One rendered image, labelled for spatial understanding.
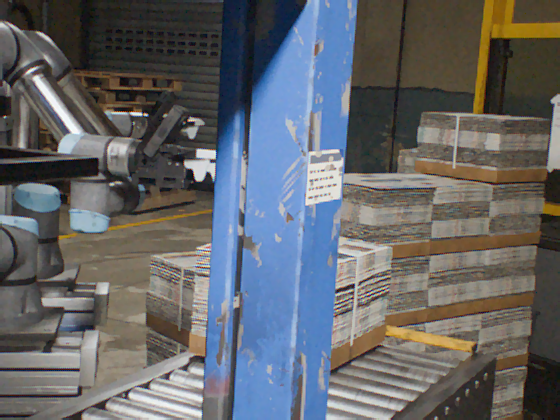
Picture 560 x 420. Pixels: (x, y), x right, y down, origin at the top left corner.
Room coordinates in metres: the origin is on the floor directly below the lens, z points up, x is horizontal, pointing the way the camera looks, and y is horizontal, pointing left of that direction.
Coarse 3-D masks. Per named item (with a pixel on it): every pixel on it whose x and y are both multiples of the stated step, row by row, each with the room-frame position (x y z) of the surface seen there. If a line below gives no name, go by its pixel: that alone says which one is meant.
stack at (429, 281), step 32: (160, 256) 2.77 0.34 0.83; (192, 256) 2.79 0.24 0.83; (416, 256) 3.03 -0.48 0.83; (448, 256) 3.12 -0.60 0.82; (480, 256) 3.23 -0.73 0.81; (160, 288) 2.74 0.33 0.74; (192, 288) 2.60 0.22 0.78; (416, 288) 3.02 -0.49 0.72; (448, 288) 3.12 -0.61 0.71; (480, 288) 3.23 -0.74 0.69; (192, 320) 2.59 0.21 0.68; (448, 320) 3.13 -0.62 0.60; (480, 320) 3.24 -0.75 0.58; (160, 352) 2.72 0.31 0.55; (448, 352) 3.13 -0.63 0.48
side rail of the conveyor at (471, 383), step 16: (464, 368) 1.93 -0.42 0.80; (480, 368) 1.94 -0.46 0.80; (448, 384) 1.82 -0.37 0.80; (464, 384) 1.83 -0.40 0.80; (480, 384) 1.94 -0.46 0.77; (416, 400) 1.71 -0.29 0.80; (432, 400) 1.71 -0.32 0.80; (448, 400) 1.74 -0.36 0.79; (464, 400) 1.84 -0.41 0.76; (480, 400) 1.95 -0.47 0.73; (400, 416) 1.62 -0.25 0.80; (416, 416) 1.62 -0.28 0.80; (432, 416) 1.66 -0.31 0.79; (448, 416) 1.75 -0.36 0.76; (464, 416) 1.85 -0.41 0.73; (480, 416) 1.95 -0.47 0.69
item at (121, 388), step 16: (160, 368) 1.80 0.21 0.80; (176, 368) 1.81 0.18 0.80; (112, 384) 1.69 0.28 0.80; (128, 384) 1.70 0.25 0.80; (144, 384) 1.71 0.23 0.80; (80, 400) 1.60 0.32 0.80; (96, 400) 1.60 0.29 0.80; (32, 416) 1.51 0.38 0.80; (48, 416) 1.52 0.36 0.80; (64, 416) 1.52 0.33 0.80; (80, 416) 1.55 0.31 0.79
